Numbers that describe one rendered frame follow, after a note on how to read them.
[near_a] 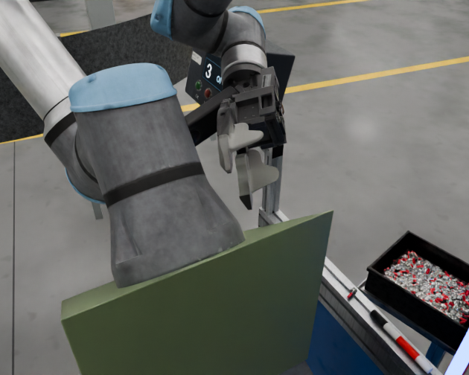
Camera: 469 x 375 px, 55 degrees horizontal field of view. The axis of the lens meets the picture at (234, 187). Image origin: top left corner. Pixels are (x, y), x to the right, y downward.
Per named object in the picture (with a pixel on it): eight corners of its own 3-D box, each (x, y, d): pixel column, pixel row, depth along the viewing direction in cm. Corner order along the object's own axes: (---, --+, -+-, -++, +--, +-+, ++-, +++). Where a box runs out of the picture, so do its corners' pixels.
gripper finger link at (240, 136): (258, 143, 54) (262, 111, 61) (211, 154, 55) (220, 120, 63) (265, 165, 55) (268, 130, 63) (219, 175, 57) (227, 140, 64)
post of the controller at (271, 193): (278, 211, 112) (284, 143, 100) (268, 215, 110) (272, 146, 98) (272, 204, 114) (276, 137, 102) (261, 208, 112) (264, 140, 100)
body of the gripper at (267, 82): (275, 113, 60) (269, 54, 67) (214, 127, 62) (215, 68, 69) (287, 148, 66) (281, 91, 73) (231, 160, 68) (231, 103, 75)
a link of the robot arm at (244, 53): (214, 51, 72) (230, 88, 78) (214, 71, 69) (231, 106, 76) (260, 39, 70) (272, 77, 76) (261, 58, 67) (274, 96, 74)
